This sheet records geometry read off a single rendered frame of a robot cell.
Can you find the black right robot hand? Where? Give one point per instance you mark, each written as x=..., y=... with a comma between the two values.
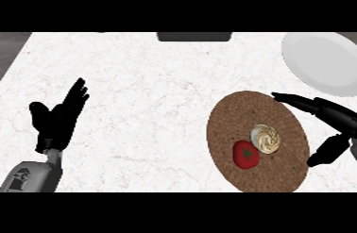
x=331, y=112

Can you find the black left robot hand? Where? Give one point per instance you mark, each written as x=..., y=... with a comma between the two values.
x=60, y=120

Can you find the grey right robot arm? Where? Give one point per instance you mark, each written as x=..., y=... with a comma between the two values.
x=355, y=152

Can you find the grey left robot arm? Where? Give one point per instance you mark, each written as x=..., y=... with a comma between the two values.
x=33, y=174

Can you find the white round plate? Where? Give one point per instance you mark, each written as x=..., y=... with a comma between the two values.
x=322, y=62

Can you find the round brown cork placemat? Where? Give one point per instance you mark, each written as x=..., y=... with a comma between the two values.
x=258, y=141

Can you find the red tomato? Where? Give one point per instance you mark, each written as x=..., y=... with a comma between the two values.
x=245, y=154

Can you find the dark grey appliance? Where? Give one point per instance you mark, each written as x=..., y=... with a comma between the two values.
x=195, y=36

